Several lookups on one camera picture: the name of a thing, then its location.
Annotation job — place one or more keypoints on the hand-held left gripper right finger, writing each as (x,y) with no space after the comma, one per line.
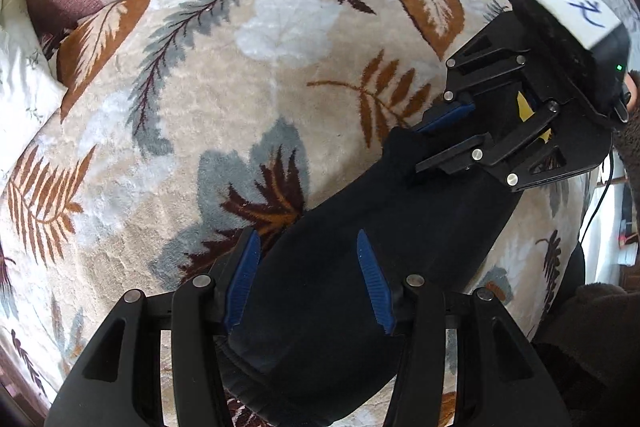
(374,279)

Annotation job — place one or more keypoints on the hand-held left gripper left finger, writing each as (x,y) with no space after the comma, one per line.
(244,277)

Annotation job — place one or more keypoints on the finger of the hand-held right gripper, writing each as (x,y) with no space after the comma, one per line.
(450,114)
(462,147)

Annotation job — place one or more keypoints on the black sock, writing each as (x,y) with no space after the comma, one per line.
(320,267)

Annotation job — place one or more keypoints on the person's right forearm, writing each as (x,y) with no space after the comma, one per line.
(630,137)

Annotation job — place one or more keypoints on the person's right hand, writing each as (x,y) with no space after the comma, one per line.
(633,89)

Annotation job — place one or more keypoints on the white power strip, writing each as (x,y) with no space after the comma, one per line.
(631,247)

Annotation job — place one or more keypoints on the beige leaf-print blanket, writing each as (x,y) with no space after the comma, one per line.
(225,82)

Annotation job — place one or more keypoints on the brown fleece clothing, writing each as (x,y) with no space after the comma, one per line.
(595,347)

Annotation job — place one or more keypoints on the white floral pillow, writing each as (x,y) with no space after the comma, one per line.
(20,82)

